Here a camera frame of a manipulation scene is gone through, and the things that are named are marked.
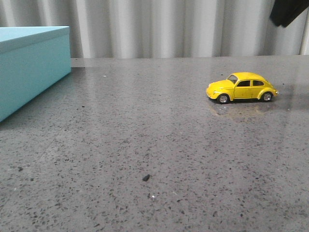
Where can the yellow toy beetle car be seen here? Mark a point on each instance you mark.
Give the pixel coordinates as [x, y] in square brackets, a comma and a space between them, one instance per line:
[241, 86]

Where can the light blue storage box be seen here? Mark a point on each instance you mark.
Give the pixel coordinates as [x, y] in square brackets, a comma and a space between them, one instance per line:
[31, 60]

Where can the small black debris chip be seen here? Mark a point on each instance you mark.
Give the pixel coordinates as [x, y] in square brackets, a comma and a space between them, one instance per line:
[146, 178]

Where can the white pleated curtain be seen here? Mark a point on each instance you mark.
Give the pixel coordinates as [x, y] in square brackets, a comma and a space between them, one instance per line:
[163, 28]

